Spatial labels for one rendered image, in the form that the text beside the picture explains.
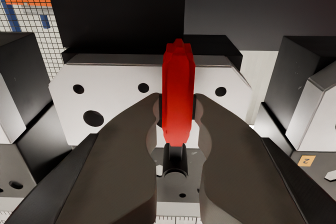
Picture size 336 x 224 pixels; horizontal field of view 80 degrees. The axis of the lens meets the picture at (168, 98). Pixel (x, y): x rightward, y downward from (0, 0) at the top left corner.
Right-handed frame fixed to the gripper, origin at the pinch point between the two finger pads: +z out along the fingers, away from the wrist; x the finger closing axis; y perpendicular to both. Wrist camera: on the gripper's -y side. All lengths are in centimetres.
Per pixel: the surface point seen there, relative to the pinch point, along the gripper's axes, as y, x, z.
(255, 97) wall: 234, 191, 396
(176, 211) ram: 17.4, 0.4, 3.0
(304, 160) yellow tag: 8.1, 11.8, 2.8
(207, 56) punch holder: -1.0, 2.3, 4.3
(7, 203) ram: 16.9, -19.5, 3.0
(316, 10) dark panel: 3, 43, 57
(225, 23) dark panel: 7, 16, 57
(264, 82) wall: 194, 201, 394
